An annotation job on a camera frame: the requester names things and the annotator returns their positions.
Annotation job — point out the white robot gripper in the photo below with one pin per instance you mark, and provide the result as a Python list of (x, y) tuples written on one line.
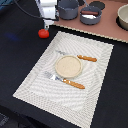
[(48, 11)]

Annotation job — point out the red tomato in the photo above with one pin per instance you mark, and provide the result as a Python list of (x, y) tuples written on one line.
[(43, 33)]

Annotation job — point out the white and blue fish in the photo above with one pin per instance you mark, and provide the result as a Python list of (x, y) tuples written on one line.
[(89, 16)]

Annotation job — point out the brown sausage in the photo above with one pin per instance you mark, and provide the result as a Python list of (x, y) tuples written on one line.
[(89, 13)]

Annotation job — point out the grey frying pan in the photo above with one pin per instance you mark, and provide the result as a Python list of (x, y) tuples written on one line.
[(87, 21)]

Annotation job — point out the grey cooking pot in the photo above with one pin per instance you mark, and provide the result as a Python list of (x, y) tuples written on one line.
[(68, 9)]

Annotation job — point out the black round lid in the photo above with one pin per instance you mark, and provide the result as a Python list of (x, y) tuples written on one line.
[(98, 4)]

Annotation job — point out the round beige plate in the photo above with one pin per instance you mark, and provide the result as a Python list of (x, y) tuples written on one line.
[(68, 66)]

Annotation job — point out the pink tray mat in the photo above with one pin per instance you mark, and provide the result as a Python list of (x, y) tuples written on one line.
[(107, 27)]

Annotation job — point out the cream bowl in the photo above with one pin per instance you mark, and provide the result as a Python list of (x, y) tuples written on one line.
[(123, 16)]

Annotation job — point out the knife with wooden handle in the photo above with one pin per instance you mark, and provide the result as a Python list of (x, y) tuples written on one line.
[(79, 56)]

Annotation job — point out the fork with wooden handle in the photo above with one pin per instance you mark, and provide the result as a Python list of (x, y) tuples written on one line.
[(69, 82)]

